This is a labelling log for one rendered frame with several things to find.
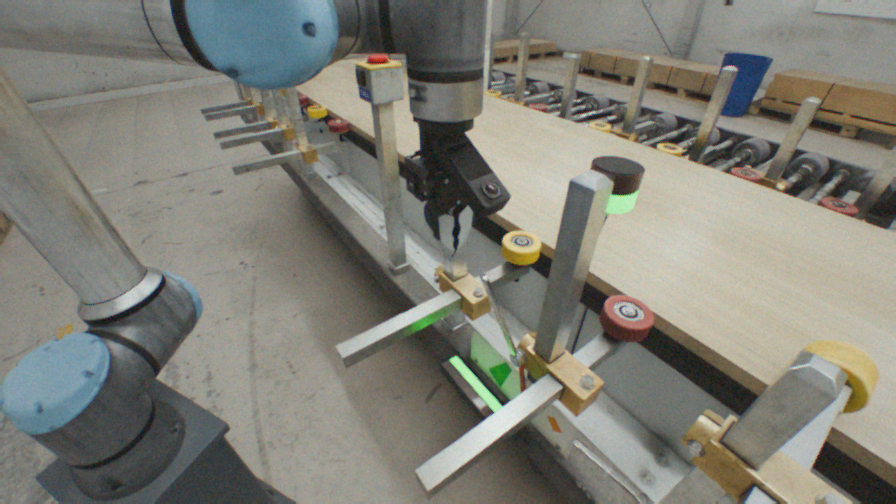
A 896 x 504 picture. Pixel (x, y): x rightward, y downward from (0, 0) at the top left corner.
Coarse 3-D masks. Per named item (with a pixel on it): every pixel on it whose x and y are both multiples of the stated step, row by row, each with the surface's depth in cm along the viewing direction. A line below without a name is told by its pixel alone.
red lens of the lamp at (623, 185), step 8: (592, 160) 44; (592, 168) 42; (608, 176) 41; (616, 176) 40; (624, 176) 40; (632, 176) 40; (640, 176) 41; (616, 184) 41; (624, 184) 41; (632, 184) 41; (640, 184) 42; (616, 192) 41; (624, 192) 41; (632, 192) 41
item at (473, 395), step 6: (444, 366) 76; (450, 366) 76; (450, 372) 74; (456, 372) 75; (456, 378) 73; (462, 378) 73; (462, 384) 72; (468, 384) 72; (468, 390) 71; (474, 390) 71; (474, 396) 70; (474, 402) 69; (480, 402) 69; (480, 408) 68; (486, 408) 68; (486, 414) 67; (492, 414) 67
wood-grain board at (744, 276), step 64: (512, 128) 136; (576, 128) 137; (512, 192) 95; (640, 192) 95; (704, 192) 96; (768, 192) 96; (640, 256) 73; (704, 256) 73; (768, 256) 73; (832, 256) 73; (704, 320) 59; (768, 320) 59; (832, 320) 59; (768, 384) 49
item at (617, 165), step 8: (600, 160) 43; (608, 160) 43; (616, 160) 43; (624, 160) 43; (632, 160) 43; (600, 168) 42; (608, 168) 41; (616, 168) 41; (624, 168) 41; (632, 168) 41; (640, 168) 41; (600, 232) 44
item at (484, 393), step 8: (456, 360) 77; (464, 368) 75; (464, 376) 74; (472, 376) 74; (472, 384) 72; (480, 384) 72; (480, 392) 71; (488, 392) 71; (488, 400) 69; (496, 400) 69; (496, 408) 68
